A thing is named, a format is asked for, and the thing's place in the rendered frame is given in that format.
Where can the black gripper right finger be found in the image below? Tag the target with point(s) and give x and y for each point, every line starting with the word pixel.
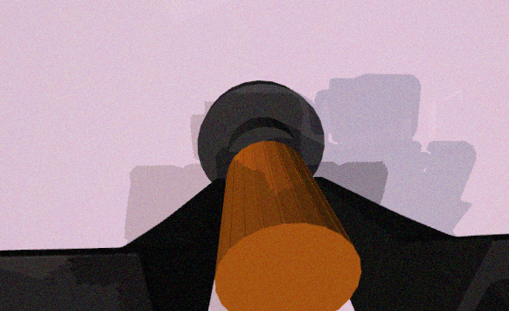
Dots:
pixel 409 266

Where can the orange knob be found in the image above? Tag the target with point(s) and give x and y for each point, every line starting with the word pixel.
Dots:
pixel 281 246

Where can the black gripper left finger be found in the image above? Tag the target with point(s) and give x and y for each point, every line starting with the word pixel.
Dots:
pixel 169 268

